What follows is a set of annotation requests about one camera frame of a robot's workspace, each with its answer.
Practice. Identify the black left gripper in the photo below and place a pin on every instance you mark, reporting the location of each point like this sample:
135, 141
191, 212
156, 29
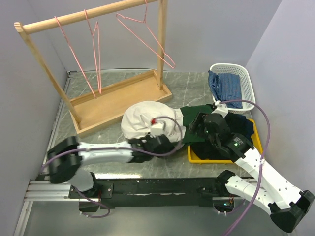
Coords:
150, 136

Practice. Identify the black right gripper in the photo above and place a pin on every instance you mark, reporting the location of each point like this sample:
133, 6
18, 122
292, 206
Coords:
199, 119

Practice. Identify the white and green t shirt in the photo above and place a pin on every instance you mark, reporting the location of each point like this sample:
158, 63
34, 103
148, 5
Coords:
137, 119

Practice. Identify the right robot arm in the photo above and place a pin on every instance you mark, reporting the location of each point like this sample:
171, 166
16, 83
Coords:
285, 203

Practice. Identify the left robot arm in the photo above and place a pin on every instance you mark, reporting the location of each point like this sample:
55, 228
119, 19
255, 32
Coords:
66, 159

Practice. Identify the black clothes pile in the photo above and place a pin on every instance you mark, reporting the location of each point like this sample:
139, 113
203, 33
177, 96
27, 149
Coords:
237, 124

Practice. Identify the yellow plastic tray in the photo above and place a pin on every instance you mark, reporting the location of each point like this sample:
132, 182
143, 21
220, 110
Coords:
193, 158

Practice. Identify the blue checked cloth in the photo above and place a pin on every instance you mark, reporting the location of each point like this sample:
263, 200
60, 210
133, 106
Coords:
224, 86

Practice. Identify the white plastic basket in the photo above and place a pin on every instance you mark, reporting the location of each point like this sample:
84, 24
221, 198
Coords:
247, 92

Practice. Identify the wooden clothes rack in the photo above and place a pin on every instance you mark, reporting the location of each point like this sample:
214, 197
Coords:
106, 105

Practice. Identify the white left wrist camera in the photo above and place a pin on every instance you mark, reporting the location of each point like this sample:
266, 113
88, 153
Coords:
157, 128

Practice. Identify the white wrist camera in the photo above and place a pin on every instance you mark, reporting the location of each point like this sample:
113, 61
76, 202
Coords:
157, 128
220, 109

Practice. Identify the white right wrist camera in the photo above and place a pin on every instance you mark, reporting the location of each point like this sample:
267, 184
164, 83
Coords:
220, 109

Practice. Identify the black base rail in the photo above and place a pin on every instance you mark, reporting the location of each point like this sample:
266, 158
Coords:
167, 192

